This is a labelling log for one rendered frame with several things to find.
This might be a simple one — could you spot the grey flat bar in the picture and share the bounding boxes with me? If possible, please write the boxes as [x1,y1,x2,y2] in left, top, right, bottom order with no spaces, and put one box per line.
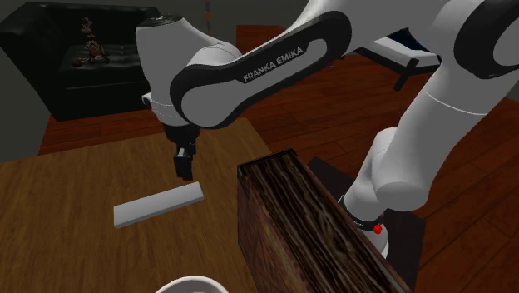
[112,181,205,230]

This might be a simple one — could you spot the black leather sofa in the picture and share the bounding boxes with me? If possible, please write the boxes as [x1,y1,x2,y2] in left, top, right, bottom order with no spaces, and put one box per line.
[0,1,164,122]

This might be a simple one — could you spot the white bowl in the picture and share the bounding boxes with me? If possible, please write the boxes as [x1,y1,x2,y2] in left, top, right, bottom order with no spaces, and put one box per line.
[155,275,230,293]

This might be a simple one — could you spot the brown wooden table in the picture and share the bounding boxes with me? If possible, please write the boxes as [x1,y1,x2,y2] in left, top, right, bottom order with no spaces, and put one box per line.
[0,117,274,293]

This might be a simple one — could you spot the dark wooden box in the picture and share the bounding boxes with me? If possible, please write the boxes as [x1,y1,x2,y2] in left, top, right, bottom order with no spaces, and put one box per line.
[236,148,413,293]

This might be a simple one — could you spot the dark robot stand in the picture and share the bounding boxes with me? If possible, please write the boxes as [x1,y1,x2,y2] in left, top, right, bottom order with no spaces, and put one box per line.
[307,156,428,293]

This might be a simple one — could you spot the white bench with black frame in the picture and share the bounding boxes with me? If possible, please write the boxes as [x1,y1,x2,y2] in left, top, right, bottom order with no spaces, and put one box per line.
[353,27,443,92]

